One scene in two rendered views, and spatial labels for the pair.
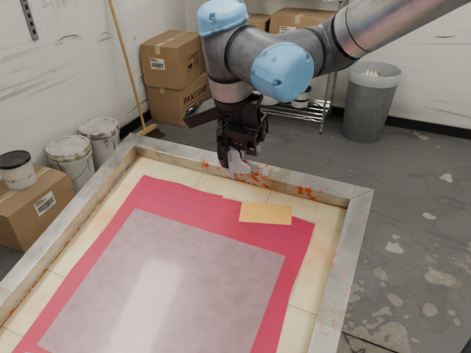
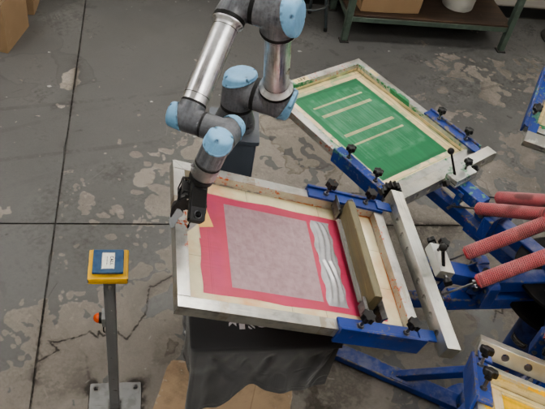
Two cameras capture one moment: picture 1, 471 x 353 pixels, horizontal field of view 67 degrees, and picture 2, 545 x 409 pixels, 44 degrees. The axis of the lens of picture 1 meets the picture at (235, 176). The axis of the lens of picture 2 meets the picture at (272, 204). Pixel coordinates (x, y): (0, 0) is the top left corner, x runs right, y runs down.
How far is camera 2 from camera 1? 2.05 m
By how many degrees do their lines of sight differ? 89
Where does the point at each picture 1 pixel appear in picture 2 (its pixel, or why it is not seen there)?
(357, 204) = (186, 166)
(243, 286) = (248, 220)
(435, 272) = not seen: outside the picture
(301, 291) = (238, 197)
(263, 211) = not seen: hidden behind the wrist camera
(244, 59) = (238, 135)
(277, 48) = (238, 120)
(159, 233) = (242, 266)
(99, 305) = (293, 281)
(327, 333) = (257, 182)
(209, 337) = (276, 230)
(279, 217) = not seen: hidden behind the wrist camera
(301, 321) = (251, 196)
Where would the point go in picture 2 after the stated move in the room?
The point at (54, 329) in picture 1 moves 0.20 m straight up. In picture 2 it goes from (314, 297) to (327, 254)
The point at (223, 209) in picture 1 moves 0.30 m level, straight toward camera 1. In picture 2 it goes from (208, 236) to (288, 205)
